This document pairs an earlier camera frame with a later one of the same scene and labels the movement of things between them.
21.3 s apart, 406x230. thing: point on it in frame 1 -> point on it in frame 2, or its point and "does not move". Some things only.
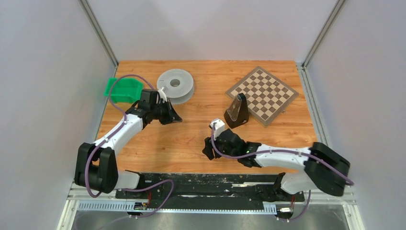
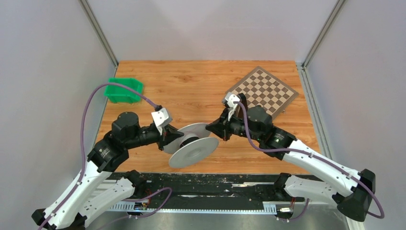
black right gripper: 208,151 -> 220,127
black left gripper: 172,116 -> 170,133
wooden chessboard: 266,96 does not move
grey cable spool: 178,85 -> 195,144
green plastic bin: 124,90 does not move
